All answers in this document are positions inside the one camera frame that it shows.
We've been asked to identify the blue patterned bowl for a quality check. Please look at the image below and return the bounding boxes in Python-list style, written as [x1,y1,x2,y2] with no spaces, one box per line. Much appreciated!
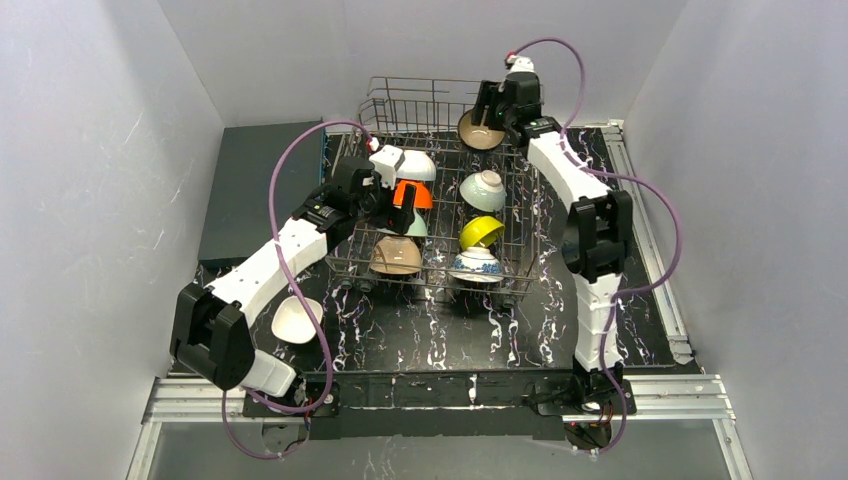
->
[448,246,505,283]

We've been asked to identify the white square bowl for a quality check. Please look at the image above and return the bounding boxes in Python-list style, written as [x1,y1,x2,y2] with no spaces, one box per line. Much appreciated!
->
[271,295,317,345]

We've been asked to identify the yellow bowl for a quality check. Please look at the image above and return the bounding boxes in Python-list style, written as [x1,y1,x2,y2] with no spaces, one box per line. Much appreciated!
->
[459,216,505,251]

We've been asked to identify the dark grey flat box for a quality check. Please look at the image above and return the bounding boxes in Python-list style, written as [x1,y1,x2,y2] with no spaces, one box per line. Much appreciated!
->
[198,120,325,269]

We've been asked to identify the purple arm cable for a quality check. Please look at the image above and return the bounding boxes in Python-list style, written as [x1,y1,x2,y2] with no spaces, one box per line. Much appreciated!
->
[220,119,382,461]
[504,36,684,454]

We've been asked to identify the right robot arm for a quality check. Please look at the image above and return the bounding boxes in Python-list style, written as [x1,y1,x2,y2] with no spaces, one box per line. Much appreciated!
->
[469,71,633,405]

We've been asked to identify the grey wire dish rack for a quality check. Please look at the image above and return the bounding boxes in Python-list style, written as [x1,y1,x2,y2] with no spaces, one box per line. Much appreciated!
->
[326,76,541,301]

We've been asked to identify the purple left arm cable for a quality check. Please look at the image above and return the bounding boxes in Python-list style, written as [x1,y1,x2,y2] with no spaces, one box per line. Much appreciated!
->
[220,119,382,461]

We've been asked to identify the beige floral bowl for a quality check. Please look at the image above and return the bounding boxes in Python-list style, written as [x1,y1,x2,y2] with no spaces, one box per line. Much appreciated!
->
[369,236,423,275]

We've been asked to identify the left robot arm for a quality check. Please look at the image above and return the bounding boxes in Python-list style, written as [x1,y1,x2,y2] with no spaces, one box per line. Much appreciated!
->
[170,147,416,398]

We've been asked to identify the white bowl blue band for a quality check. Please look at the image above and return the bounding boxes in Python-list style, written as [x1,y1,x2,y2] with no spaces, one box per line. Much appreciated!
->
[396,150,437,182]

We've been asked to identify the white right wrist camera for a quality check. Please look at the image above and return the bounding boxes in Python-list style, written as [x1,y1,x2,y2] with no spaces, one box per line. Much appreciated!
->
[505,53,535,74]

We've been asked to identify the celadon green bowl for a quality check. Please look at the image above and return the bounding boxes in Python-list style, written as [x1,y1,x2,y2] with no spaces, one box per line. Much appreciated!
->
[378,210,428,238]

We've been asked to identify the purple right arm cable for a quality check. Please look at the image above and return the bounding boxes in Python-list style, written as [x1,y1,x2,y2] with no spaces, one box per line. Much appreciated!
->
[504,36,684,454]

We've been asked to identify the orange rimmed white bowl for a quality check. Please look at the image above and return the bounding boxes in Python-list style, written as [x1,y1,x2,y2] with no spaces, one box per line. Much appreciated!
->
[393,179,433,209]

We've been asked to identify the green bowl dark exterior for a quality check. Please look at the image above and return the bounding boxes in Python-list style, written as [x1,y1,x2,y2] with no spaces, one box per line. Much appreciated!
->
[459,170,506,213]

